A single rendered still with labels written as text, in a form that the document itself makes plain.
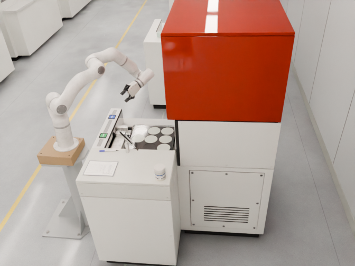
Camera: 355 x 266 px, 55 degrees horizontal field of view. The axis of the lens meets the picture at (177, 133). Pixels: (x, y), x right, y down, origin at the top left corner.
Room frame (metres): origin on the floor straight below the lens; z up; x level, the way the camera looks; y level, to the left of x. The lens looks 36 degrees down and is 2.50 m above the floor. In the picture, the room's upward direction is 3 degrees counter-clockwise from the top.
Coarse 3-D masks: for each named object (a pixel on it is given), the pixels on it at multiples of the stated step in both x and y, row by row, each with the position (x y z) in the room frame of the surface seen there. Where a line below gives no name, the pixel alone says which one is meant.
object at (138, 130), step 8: (136, 128) 2.29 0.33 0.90; (144, 128) 2.28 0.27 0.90; (160, 128) 2.27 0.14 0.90; (144, 136) 2.17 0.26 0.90; (160, 136) 2.16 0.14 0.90; (136, 144) 2.08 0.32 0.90; (144, 144) 2.07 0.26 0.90; (152, 144) 2.07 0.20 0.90; (160, 144) 2.06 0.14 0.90; (168, 144) 2.05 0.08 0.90
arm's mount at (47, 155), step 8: (48, 144) 2.14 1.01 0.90; (80, 144) 2.14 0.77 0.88; (40, 152) 2.04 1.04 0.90; (48, 152) 2.03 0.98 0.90; (56, 152) 2.03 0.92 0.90; (64, 152) 2.03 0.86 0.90; (72, 152) 2.03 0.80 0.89; (80, 152) 2.11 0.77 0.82; (40, 160) 2.00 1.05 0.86; (48, 160) 1.99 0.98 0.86; (56, 160) 1.98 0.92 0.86; (64, 160) 1.96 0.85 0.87; (72, 160) 1.97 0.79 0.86
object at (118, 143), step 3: (126, 132) 2.26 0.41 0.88; (126, 135) 2.24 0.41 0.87; (117, 138) 2.19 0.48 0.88; (120, 138) 2.19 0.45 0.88; (123, 138) 2.19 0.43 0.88; (114, 141) 2.15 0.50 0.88; (117, 141) 2.15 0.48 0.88; (120, 141) 2.15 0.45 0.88; (123, 141) 2.14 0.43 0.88; (114, 144) 2.12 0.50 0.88; (117, 144) 2.11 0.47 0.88; (120, 144) 2.11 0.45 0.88; (123, 144) 2.13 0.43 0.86; (111, 147) 2.08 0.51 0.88; (114, 147) 2.08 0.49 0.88; (117, 147) 2.07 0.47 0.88; (120, 147) 2.07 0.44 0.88
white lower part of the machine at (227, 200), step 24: (192, 168) 1.88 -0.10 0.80; (216, 168) 1.85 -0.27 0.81; (240, 168) 1.83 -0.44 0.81; (264, 168) 1.81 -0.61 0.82; (192, 192) 1.88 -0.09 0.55; (216, 192) 1.85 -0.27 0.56; (240, 192) 1.83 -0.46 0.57; (264, 192) 1.80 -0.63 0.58; (192, 216) 1.88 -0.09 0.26; (216, 216) 1.85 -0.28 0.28; (240, 216) 1.82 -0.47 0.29; (264, 216) 1.80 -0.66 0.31
